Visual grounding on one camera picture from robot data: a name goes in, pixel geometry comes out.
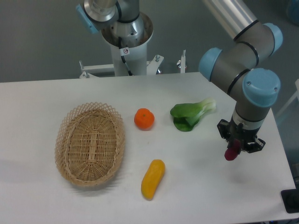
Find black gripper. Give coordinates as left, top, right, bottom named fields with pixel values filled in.
left=217, top=111, right=266, bottom=156

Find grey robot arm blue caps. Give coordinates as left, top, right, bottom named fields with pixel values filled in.
left=76, top=0, right=283, bottom=161

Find green bok choy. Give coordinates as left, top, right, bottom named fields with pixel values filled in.
left=170, top=98, right=216, bottom=132

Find black device at table edge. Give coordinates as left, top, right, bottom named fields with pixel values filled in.
left=281, top=189, right=299, bottom=214

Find yellow mango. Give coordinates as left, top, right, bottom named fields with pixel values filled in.
left=141, top=159, right=165, bottom=201

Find orange mandarin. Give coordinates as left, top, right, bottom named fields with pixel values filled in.
left=134, top=108, right=155, bottom=130

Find woven wicker basket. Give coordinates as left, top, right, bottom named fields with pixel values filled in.
left=55, top=102, right=125, bottom=187

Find white clamp post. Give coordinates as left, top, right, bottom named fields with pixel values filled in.
left=176, top=49, right=187, bottom=73

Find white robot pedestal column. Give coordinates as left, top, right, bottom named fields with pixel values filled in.
left=101, top=12, right=153, bottom=77

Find black cable on pedestal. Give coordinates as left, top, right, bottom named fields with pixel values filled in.
left=118, top=37, right=133, bottom=77

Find white metal base frame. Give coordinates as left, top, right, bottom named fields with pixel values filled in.
left=78, top=54, right=164, bottom=79

